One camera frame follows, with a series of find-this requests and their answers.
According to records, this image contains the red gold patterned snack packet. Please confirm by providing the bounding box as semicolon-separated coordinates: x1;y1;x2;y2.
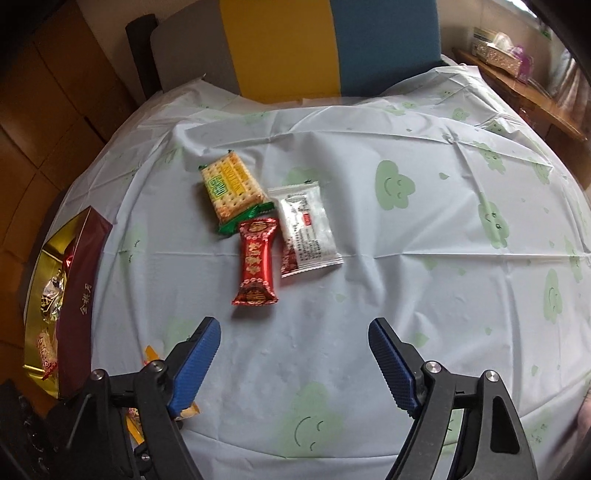
232;217;280;306

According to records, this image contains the pale floral curtain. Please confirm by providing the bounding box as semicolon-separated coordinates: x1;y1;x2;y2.
549;41;583;97

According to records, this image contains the wooden bedside table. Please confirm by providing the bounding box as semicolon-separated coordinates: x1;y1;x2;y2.
452;46;587;162

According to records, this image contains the white sheet with green clouds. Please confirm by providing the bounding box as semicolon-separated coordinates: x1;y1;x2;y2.
60;65;591;480

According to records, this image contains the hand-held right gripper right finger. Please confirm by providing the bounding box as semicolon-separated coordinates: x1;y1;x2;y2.
368;318;539;480

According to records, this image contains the white snack packet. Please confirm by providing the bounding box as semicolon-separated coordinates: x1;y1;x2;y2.
268;181;345;279

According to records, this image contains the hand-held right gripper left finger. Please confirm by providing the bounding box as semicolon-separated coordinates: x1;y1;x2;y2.
60;316;222;480

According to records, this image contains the grey yellow blue headboard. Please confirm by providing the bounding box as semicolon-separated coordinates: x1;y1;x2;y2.
126;0;444;104

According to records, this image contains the patterned tissue box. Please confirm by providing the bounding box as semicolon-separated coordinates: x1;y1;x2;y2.
471;27;525;77

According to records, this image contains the yellow nut packet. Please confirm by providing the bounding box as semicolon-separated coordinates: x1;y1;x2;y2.
127;346;201;450

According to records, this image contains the green yellow cracker packet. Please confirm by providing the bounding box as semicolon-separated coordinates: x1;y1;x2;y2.
198;150;274;237

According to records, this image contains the pink blanket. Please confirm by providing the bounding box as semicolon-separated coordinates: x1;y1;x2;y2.
577;388;591;444

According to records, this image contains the purple carton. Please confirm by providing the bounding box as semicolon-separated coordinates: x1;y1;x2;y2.
512;45;534;84

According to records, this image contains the maroon and gold gift box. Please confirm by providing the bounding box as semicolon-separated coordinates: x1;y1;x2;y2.
22;206;114;400

